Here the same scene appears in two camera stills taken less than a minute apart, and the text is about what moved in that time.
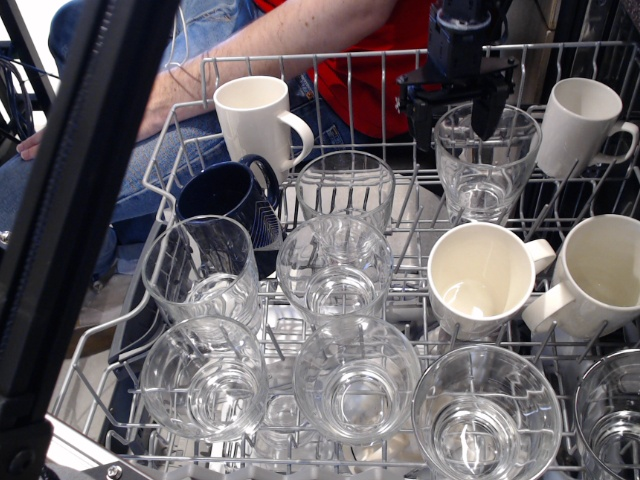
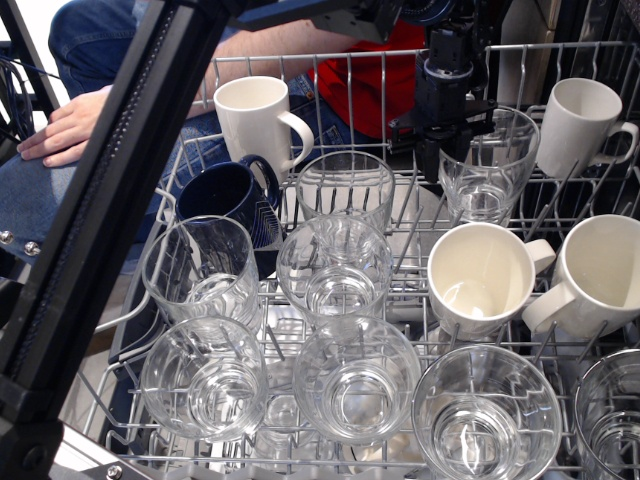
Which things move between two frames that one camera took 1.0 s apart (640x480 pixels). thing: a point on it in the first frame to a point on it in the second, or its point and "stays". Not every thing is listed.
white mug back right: (579, 131) stays
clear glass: (357, 379) stays
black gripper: (457, 72) to (442, 108)
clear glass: (485, 180) stays
